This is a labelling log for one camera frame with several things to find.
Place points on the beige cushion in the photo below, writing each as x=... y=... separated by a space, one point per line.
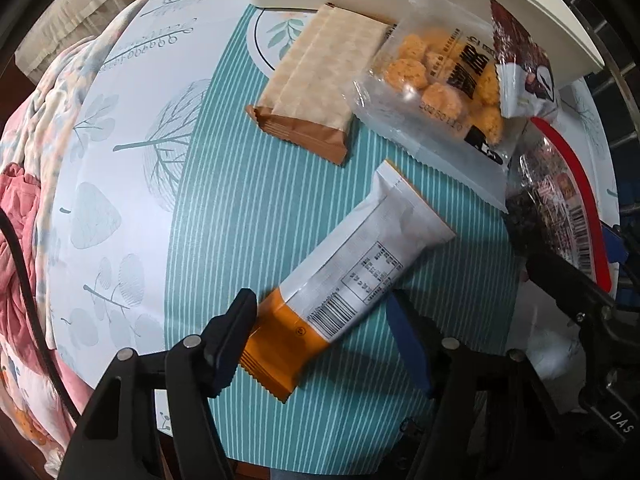
x=75 y=15

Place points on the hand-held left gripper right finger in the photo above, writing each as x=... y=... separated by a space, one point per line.
x=406 y=332

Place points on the pink blanket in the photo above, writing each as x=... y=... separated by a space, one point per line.
x=15 y=190

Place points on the red-edged cookie packet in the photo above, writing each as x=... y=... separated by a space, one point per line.
x=555 y=195

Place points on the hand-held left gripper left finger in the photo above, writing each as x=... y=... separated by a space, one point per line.
x=235 y=322

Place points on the orange and white bar packet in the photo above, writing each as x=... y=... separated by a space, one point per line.
x=360 y=270

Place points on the brown and white snack packet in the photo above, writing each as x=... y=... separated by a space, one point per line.
x=522 y=60

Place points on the floral blanket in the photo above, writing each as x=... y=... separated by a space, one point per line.
x=60 y=85

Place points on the teal striped placemat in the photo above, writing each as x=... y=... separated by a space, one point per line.
x=240 y=200

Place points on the clear bag of orange puffs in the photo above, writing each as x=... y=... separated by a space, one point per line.
x=435 y=90

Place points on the beige wafer packet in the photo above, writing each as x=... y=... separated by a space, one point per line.
x=320 y=80

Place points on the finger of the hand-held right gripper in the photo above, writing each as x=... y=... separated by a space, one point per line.
x=560 y=280
x=612 y=242

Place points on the leaf print tablecloth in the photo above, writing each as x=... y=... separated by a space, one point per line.
x=130 y=200

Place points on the metal window grille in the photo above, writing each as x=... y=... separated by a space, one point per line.
x=625 y=105

